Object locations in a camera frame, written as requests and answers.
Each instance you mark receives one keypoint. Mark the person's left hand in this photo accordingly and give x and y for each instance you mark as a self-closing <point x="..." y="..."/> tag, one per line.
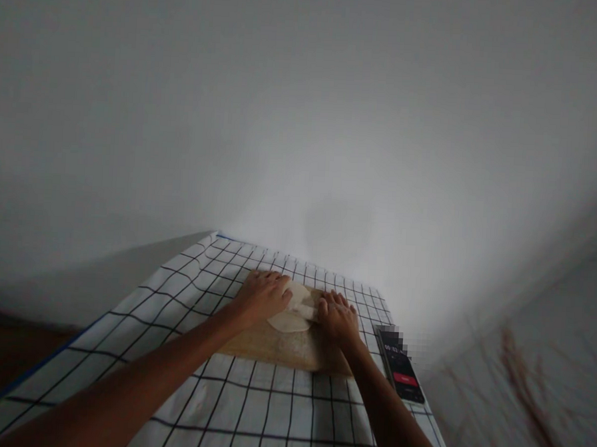
<point x="265" y="294"/>

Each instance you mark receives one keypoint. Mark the person's right hand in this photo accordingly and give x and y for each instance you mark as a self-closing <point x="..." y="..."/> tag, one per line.
<point x="341" y="318"/>

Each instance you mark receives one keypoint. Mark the black smartphone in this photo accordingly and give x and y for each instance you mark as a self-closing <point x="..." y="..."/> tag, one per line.
<point x="401" y="369"/>

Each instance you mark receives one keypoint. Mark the person's left fingers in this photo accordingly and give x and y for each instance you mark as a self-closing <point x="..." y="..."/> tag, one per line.
<point x="275" y="282"/>

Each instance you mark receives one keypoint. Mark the person's right fingers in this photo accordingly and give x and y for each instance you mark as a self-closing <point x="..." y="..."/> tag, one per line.
<point x="331" y="305"/>

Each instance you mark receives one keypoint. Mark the white dough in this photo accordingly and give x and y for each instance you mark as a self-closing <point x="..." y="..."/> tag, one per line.
<point x="293" y="316"/>

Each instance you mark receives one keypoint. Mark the white black-checked tablecloth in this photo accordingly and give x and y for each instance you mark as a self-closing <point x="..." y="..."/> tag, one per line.
<point x="230" y="380"/>

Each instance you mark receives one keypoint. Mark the wooden cutting board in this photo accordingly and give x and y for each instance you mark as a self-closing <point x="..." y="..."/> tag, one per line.
<point x="285" y="340"/>

